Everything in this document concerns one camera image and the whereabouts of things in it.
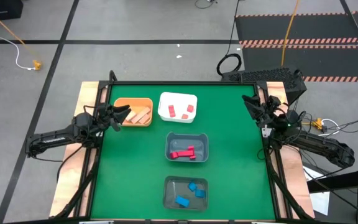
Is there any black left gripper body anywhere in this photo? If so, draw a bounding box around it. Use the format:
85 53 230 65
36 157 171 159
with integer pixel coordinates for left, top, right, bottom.
95 103 118 132

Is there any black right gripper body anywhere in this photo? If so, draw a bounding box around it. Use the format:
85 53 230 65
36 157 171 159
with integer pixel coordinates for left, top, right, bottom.
259 101 295 134

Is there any long wooden block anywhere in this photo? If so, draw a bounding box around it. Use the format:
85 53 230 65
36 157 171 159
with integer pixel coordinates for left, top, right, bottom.
131 106 152 124

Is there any long blue block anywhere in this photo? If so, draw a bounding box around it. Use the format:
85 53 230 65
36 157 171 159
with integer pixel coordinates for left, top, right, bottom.
174 195 191 208

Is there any short wooden block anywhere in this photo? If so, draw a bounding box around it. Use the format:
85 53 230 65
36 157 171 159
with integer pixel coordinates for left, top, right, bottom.
138 113 152 125
124 110 137 123

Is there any orange plastic bin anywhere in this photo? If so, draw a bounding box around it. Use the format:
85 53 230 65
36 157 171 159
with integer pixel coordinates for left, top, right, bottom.
113 97 154 128

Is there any green table mat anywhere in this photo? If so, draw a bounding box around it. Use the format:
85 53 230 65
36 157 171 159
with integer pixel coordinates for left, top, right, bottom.
90 83 277 220

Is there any yellow power adapter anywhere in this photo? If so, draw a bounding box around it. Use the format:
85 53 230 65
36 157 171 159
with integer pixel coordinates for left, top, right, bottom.
311 117 324 130

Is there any white plastic bin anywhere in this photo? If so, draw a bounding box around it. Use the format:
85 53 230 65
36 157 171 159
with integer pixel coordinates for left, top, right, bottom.
157 91 198 124

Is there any clear plastic bin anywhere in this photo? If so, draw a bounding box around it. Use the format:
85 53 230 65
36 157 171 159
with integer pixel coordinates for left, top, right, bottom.
162 175 209 212

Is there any black orange-striped floor mat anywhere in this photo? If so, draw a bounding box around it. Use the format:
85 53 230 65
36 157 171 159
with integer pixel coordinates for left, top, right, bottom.
234 11 358 83

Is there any white paper sheet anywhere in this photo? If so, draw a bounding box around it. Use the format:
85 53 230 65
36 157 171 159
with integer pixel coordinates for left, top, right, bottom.
303 166 331 216

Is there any black coiled cable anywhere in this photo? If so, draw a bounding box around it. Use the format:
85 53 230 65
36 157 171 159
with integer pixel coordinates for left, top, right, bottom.
216 0 244 77

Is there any black aluminium rig frame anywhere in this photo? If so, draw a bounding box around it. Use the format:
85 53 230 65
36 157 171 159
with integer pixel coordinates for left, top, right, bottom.
50 70 316 224

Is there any yellow cable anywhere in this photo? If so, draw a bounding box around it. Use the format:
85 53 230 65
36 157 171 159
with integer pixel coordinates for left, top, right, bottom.
0 2 42 70
280 0 301 68

